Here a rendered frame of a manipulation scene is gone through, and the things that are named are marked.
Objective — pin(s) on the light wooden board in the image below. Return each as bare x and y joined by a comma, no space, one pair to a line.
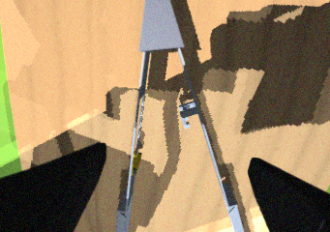
260,70

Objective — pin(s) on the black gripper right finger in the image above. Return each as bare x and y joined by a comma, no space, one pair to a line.
287,203

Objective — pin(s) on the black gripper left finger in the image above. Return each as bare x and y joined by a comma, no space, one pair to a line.
52,196

